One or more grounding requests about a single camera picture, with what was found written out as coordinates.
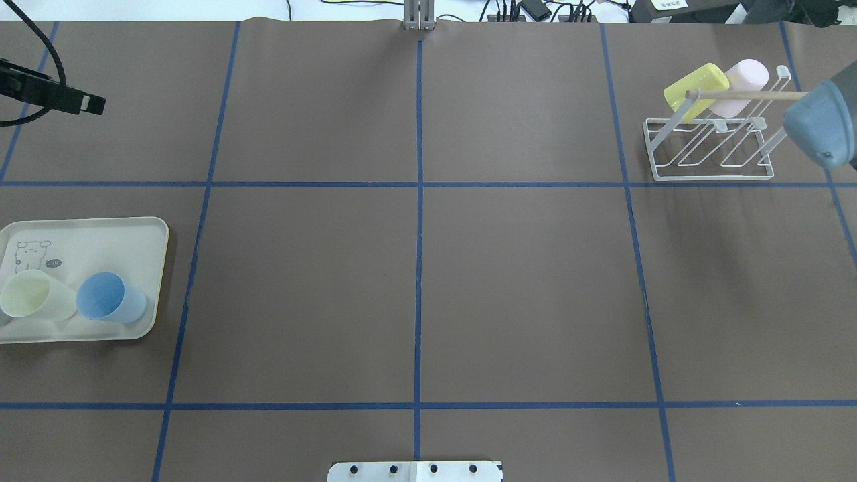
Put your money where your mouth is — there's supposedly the pink cup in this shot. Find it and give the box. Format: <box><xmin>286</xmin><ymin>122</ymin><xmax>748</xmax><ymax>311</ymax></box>
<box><xmin>709</xmin><ymin>58</ymin><xmax>769</xmax><ymax>118</ymax></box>

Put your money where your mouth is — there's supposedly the white wire cup rack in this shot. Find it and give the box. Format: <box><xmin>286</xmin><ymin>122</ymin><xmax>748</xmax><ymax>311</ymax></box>
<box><xmin>641</xmin><ymin>63</ymin><xmax>792</xmax><ymax>182</ymax></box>

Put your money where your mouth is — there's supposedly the black power adapter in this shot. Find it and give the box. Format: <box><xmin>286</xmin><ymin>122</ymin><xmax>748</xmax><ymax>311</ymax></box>
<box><xmin>518</xmin><ymin>0</ymin><xmax>552</xmax><ymax>22</ymax></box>

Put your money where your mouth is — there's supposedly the cream plastic tray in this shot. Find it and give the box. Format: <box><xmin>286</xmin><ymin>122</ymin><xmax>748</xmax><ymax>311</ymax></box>
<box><xmin>2</xmin><ymin>216</ymin><xmax>169</xmax><ymax>344</ymax></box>

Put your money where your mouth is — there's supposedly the black usb hub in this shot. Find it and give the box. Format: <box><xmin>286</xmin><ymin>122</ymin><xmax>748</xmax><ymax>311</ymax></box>
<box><xmin>556</xmin><ymin>12</ymin><xmax>598</xmax><ymax>23</ymax></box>
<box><xmin>486</xmin><ymin>13</ymin><xmax>528</xmax><ymax>23</ymax></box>

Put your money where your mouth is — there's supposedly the cream white cup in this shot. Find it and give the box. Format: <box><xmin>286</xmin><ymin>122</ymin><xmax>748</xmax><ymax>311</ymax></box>
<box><xmin>1</xmin><ymin>270</ymin><xmax>77</xmax><ymax>321</ymax></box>

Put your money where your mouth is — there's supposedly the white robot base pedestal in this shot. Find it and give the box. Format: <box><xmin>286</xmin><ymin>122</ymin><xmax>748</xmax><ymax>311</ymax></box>
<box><xmin>327</xmin><ymin>460</ymin><xmax>504</xmax><ymax>481</ymax></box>

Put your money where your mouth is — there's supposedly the wooden rack dowel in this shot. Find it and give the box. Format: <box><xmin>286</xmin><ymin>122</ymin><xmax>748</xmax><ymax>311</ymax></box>
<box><xmin>685</xmin><ymin>89</ymin><xmax>808</xmax><ymax>101</ymax></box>

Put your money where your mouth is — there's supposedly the dark box with label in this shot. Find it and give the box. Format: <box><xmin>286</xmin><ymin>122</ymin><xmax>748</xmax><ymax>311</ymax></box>
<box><xmin>629</xmin><ymin>1</ymin><xmax>742</xmax><ymax>24</ymax></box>

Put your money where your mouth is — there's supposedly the light blue cup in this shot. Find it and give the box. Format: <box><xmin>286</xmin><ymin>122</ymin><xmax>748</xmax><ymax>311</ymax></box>
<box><xmin>76</xmin><ymin>272</ymin><xmax>147</xmax><ymax>324</ymax></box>

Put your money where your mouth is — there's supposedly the yellow cup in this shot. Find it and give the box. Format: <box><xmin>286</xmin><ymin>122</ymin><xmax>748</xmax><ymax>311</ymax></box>
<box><xmin>663</xmin><ymin>63</ymin><xmax>730</xmax><ymax>123</ymax></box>

